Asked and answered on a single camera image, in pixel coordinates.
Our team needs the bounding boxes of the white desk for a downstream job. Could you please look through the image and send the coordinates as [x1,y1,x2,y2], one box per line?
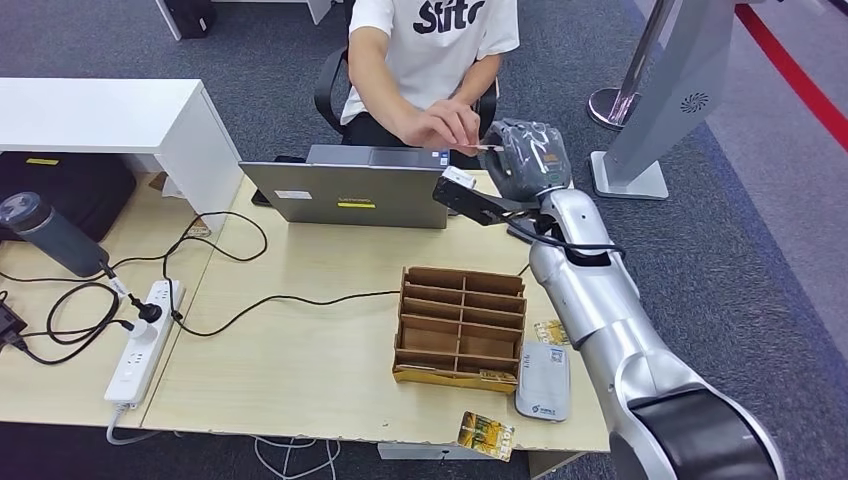
[0,77,244,233]

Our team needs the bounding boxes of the looped black charger cable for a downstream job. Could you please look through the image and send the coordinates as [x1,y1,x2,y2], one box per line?
[13,281,134,367]

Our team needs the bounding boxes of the person's left hand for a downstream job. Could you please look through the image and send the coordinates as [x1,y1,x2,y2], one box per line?
[430,97,480,126]

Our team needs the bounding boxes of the white power strip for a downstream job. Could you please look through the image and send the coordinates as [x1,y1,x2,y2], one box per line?
[103,279,187,407]

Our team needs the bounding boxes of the white under-desk tray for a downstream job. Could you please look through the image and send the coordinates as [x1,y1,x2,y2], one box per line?
[377,442,495,462]

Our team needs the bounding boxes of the black bag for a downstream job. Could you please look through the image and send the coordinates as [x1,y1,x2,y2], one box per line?
[0,152,138,243]

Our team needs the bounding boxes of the white card reader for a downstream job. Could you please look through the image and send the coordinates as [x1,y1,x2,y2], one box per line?
[514,342,572,423]

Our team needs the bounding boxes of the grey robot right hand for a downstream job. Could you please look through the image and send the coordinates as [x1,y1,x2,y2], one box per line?
[478,117,575,203]

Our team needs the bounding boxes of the grey power strip cord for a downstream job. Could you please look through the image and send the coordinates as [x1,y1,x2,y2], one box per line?
[105,402,162,446]

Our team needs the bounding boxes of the long black power cable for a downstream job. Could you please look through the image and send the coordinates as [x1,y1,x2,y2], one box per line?
[0,210,402,339]

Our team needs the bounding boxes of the person's right hand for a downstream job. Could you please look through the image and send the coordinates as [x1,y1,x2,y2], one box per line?
[397,107,484,158]

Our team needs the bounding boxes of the chrome stanchion post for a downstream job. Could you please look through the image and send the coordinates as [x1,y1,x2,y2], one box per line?
[587,0,674,132]

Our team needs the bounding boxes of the white table frame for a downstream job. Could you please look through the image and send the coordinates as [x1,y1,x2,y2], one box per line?
[155,0,333,42]

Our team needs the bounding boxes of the white plug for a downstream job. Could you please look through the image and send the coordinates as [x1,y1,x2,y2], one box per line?
[125,319,160,344]

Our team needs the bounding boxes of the grey kiosk stand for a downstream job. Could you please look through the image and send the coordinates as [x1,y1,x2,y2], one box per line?
[589,0,740,201]

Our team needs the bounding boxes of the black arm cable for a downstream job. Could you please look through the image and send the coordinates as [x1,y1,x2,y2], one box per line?
[503,217,628,262]

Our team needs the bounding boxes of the dark grey water bottle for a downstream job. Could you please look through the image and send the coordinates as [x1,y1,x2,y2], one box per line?
[0,192,111,278]

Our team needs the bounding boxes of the black box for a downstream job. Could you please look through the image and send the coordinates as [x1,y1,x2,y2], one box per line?
[163,0,217,40]

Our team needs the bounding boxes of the white cable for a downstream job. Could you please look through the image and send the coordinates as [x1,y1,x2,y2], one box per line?
[253,435,342,480]

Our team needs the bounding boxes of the black plug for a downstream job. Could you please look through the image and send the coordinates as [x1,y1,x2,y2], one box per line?
[127,293,164,325]

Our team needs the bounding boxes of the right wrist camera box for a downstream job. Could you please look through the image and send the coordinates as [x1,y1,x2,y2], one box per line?
[432,165,531,228]

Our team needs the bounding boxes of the person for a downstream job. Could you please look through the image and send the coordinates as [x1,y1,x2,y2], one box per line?
[339,0,521,160]

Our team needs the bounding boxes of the brown wooden card organizer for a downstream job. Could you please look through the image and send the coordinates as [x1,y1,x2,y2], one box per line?
[392,266,529,395]

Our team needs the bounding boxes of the grey laptop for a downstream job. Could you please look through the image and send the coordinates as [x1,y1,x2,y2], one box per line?
[238,144,453,231]

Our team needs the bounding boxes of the black charger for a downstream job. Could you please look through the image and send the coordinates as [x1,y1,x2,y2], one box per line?
[0,301,29,352]

